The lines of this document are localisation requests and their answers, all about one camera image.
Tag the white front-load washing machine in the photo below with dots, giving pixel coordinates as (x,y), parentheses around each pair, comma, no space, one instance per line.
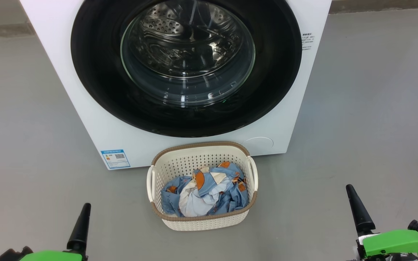
(67,90)

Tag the black round glass washer door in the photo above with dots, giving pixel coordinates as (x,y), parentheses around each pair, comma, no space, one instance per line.
(96,72)

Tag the printed text warning label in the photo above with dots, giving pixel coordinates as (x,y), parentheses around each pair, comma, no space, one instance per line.
(307,40)

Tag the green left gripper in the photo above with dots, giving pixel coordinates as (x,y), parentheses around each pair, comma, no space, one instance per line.
(53,256)

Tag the round drain filter cover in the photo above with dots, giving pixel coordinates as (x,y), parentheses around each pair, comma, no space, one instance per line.
(259,145)

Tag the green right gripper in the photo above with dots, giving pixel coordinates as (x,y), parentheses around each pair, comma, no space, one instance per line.
(397,243)

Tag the stainless steel washing machine drum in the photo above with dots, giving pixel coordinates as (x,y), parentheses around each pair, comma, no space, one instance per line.
(165,25)

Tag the cream perforated laundry basket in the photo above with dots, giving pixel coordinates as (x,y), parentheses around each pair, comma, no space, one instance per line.
(201,223)

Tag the blue energy label sticker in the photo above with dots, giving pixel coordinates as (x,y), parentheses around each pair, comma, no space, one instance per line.
(115,158)

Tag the white light-blue garment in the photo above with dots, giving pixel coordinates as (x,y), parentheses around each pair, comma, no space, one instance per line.
(198,203)

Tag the blue orange patterned garment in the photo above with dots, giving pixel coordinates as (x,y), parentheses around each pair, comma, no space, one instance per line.
(230,195)

